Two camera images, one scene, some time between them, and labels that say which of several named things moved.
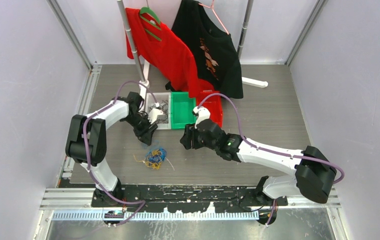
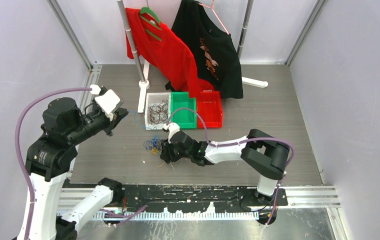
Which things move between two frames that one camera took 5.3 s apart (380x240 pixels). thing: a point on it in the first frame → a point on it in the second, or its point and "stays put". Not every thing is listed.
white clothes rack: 143,66 stays put
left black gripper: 145,135 → 118,115
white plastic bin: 163,121 stays put
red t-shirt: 160,48 stays put
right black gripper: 190,134 → 166,154
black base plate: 203,198 stays put
